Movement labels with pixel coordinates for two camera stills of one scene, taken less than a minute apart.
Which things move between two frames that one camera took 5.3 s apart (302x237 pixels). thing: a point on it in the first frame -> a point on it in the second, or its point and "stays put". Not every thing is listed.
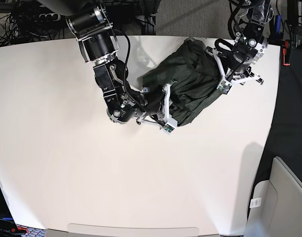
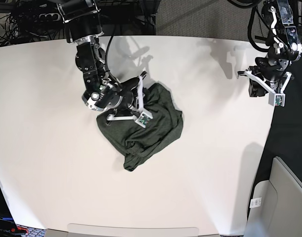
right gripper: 240,58 -> 272,75
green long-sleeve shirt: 195,74 -> 139,143
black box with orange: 3,223 stays put
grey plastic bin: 284,211 stays put
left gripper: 154,94 -> 129,90
